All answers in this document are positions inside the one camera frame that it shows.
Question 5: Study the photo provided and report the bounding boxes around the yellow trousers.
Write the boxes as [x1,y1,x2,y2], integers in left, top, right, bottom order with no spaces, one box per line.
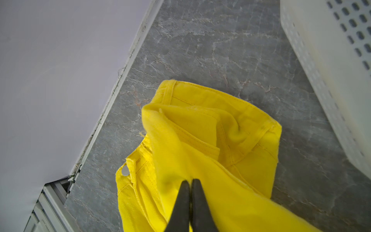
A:
[116,80,316,232]

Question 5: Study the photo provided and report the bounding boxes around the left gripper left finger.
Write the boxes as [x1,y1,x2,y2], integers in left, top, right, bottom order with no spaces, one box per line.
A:
[164,181,190,232]

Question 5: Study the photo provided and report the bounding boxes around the white plastic laundry basket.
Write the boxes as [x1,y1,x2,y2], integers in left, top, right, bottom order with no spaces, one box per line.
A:
[280,1,371,177]

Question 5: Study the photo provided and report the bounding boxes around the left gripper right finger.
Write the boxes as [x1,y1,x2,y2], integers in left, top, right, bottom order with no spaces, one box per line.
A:
[191,179,219,232]

